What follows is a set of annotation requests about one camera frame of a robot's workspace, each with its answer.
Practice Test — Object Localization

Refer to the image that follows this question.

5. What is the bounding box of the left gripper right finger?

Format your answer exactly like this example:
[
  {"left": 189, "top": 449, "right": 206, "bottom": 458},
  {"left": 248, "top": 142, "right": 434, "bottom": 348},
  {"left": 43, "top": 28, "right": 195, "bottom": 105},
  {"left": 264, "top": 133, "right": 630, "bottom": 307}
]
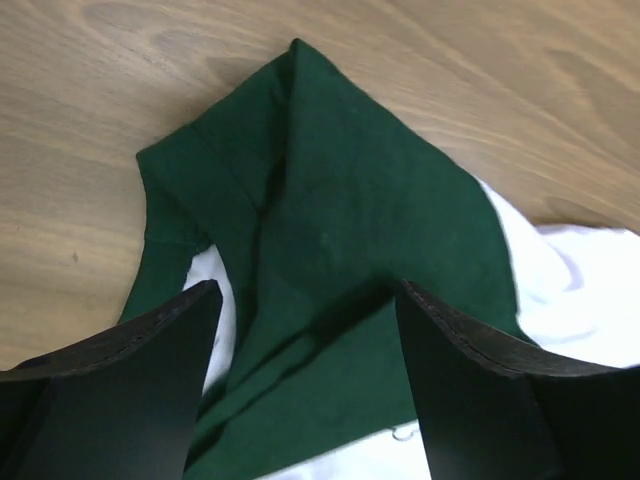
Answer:
[{"left": 396, "top": 282, "right": 639, "bottom": 479}]

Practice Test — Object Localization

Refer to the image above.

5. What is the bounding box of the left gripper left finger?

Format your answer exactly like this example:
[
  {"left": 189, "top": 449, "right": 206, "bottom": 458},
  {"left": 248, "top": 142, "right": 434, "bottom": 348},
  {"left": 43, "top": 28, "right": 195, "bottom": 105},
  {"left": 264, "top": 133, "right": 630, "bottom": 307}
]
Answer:
[{"left": 1, "top": 280, "right": 222, "bottom": 479}]

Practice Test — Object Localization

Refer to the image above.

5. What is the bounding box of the white and green t-shirt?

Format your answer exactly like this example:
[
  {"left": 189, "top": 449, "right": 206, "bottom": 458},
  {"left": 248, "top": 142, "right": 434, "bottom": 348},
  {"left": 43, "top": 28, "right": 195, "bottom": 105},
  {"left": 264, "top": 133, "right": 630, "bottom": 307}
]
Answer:
[{"left": 122, "top": 40, "right": 639, "bottom": 479}]

